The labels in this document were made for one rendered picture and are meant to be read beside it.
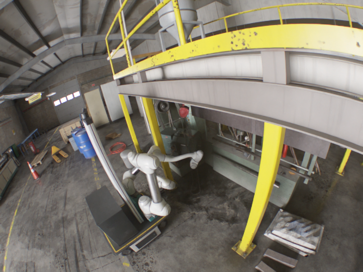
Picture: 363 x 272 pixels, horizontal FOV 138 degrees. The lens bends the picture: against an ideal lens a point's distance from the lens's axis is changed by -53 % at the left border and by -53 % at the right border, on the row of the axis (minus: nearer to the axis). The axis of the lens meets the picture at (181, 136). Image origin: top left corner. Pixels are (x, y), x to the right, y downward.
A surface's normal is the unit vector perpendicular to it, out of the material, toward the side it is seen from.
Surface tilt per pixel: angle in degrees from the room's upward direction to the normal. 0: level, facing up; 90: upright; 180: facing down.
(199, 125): 72
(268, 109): 90
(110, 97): 90
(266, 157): 90
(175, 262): 0
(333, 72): 90
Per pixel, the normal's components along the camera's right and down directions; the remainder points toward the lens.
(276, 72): -0.80, 0.39
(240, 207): -0.18, -0.88
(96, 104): 0.58, 0.27
